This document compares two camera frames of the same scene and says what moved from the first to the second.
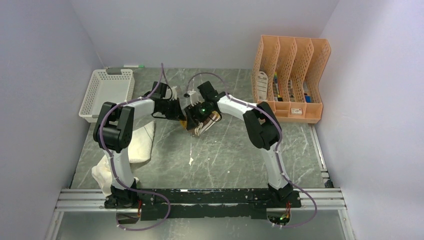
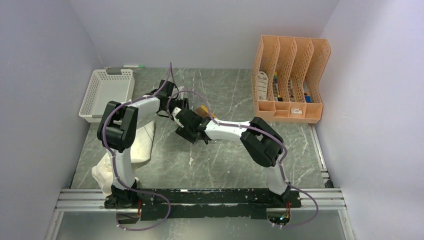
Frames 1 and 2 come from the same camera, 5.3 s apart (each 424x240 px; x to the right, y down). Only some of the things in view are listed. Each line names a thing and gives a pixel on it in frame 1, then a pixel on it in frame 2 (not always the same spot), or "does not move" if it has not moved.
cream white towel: [139, 151] does not move
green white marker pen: [133, 66] does not move
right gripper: [191, 111] → [183, 132]
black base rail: [211, 204] does not move
